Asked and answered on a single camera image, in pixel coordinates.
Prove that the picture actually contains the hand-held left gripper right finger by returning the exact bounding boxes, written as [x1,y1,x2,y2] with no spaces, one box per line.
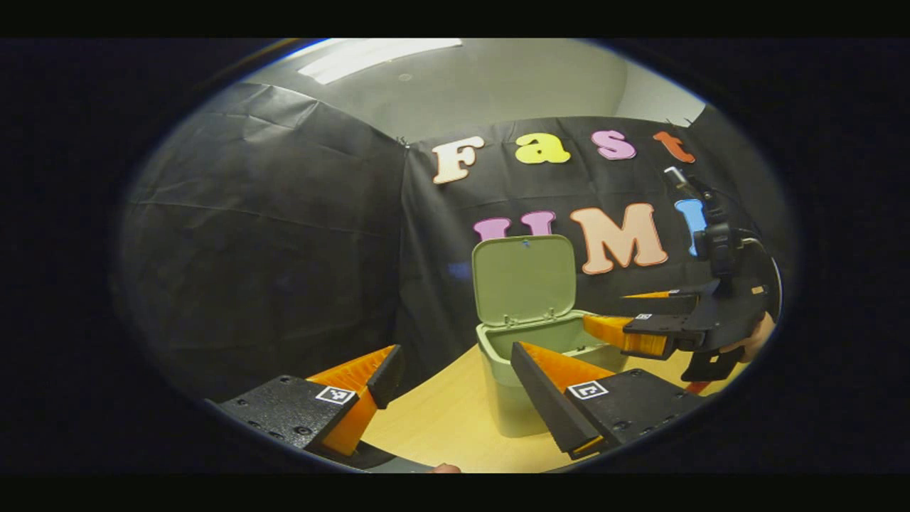
[510,341,712,462]

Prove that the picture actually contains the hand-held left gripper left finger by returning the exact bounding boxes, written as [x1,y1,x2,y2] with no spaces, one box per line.
[206,345,407,459]

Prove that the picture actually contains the black backdrop cloth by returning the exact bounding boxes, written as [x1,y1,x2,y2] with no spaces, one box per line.
[114,82,797,406]

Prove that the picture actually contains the green desktop garbage bin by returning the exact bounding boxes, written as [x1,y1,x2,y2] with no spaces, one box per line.
[471,235,630,439]

